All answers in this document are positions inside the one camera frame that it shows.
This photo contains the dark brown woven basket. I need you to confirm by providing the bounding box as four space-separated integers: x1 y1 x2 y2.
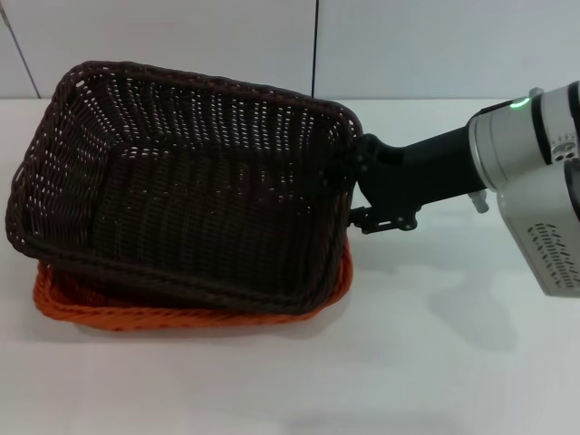
5 58 364 317

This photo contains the orange woven basket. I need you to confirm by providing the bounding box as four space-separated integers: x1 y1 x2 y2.
31 235 356 333

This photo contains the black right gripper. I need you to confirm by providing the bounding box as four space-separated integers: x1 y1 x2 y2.
348 123 483 236

